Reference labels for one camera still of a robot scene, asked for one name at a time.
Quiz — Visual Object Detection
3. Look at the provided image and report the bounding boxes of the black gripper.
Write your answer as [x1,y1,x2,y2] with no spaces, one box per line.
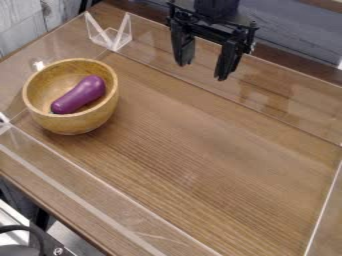
[167,0,259,81]

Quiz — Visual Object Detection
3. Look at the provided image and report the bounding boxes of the purple toy eggplant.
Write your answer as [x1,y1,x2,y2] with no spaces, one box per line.
[51,75,106,114]

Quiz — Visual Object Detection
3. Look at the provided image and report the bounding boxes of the brown wooden bowl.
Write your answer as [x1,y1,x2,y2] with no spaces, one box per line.
[22,58,119,135]

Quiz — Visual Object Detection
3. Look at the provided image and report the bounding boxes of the clear acrylic corner bracket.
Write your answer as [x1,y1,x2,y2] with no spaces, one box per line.
[84,12,132,52]

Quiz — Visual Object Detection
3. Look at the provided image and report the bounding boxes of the clear acrylic tray wall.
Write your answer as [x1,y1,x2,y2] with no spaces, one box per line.
[0,17,342,256]

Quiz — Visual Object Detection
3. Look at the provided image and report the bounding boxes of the black cable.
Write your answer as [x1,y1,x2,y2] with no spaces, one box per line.
[0,224,48,256]

